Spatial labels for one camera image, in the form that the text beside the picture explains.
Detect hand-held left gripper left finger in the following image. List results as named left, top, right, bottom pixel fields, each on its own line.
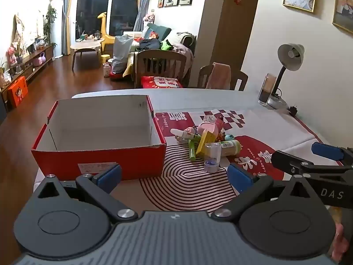
left=33, top=164, right=138, bottom=223

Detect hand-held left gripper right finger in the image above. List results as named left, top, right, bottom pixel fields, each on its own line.
left=211, top=163, right=317, bottom=223

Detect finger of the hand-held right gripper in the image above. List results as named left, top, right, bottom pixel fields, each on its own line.
left=311, top=142, right=353, bottom=169
left=271, top=150, right=353, bottom=178

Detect red cardboard box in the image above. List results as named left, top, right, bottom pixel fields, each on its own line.
left=31, top=94, right=167, bottom=181

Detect green lidded bottle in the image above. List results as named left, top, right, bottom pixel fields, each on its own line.
left=219, top=140, right=241, bottom=158

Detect clear cylindrical container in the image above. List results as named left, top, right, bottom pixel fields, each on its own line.
left=203, top=142, right=221, bottom=174

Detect yellow box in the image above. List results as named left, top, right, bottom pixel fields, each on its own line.
left=196, top=131, right=217, bottom=155

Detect pink heart box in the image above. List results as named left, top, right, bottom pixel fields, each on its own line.
left=198, top=121, right=218, bottom=135

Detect white tube green label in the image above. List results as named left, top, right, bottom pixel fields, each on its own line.
left=170, top=128, right=202, bottom=142

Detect person's right hand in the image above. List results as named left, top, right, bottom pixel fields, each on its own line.
left=332, top=222, right=351, bottom=263

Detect red white printed tablecloth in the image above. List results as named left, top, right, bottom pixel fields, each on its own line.
left=138, top=108, right=342, bottom=213

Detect clear drinking glass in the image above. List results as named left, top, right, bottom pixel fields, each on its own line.
left=258, top=73, right=277, bottom=107

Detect pink towel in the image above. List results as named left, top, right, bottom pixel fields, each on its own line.
left=206, top=62, right=231, bottom=90

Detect grey desk lamp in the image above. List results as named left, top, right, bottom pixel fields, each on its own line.
left=267, top=44, right=305, bottom=110

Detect red printed cushion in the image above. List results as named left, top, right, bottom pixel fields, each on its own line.
left=141, top=76, right=183, bottom=89

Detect slatted wooden chair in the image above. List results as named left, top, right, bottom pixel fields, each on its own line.
left=134, top=50, right=188, bottom=89

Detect large grey plastic bag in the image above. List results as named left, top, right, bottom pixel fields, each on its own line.
left=111, top=35, right=134, bottom=74

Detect orange gift box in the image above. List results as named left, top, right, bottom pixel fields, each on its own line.
left=7, top=76, right=29, bottom=108

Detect wooden coffee table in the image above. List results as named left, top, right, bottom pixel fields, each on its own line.
left=70, top=39, right=105, bottom=71

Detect purple bag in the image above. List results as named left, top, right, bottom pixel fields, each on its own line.
left=32, top=52, right=46, bottom=67

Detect wooden TV cabinet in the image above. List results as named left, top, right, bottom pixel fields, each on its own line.
left=0, top=44, right=54, bottom=100

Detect wooden door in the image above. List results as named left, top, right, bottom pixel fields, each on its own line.
left=216, top=0, right=261, bottom=69

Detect gold framed figure picture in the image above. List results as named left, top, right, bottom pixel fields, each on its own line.
left=332, top=0, right=353, bottom=35

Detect yellow giraffe toy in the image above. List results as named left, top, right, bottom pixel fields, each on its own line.
left=97, top=12, right=118, bottom=53

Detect sofa with clothes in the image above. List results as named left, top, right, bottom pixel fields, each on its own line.
left=123, top=23, right=197, bottom=80

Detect white standing air conditioner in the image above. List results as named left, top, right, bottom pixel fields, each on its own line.
left=50, top=0, right=65, bottom=60

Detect pink flowers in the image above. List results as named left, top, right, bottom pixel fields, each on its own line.
left=7, top=45, right=17, bottom=64

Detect blue yellow curtain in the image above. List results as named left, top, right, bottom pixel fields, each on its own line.
left=135, top=0, right=155, bottom=31
left=63, top=0, right=75, bottom=56

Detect light hanging cloth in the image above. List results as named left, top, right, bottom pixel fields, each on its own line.
left=15, top=9, right=45, bottom=56

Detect green house plant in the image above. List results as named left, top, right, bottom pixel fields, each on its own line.
left=43, top=6, right=57, bottom=47

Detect glass balcony door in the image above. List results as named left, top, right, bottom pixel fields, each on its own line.
left=75, top=0, right=140, bottom=38

